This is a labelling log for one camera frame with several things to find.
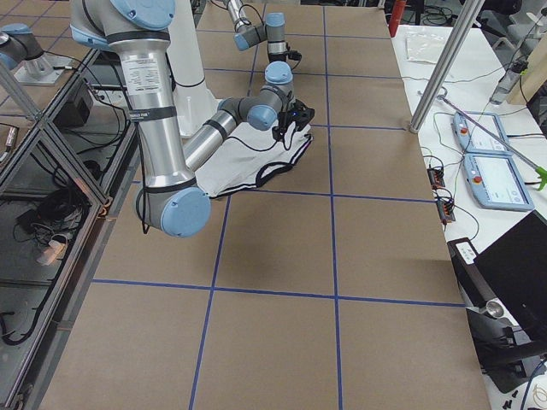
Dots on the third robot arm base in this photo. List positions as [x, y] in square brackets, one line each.
[21, 50]

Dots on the small electronics board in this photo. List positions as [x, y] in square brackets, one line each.
[445, 207]
[436, 177]

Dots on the aluminium frame post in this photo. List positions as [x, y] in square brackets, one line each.
[470, 10]

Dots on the upper blue teach pendant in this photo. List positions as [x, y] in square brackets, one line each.
[474, 140]

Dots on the lower blue teach pendant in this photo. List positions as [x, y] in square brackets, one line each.
[495, 183]

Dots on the grey cartoon print t-shirt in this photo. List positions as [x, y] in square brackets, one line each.
[249, 159]

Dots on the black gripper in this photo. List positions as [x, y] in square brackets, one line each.
[287, 116]
[275, 55]

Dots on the blue teach pendant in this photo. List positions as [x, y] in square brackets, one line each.
[474, 140]
[495, 183]

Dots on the clear plastic bag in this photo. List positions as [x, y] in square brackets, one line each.
[424, 48]

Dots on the upper small electronics board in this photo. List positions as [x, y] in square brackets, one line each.
[436, 177]

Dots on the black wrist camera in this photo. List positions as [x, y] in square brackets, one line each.
[301, 115]
[293, 55]

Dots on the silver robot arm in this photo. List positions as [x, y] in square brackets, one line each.
[137, 32]
[247, 35]

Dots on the red cylinder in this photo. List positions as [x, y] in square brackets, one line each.
[397, 12]

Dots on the lower small electronics board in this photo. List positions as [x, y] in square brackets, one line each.
[445, 207]

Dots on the reacher grabber stick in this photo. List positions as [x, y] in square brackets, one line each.
[540, 171]

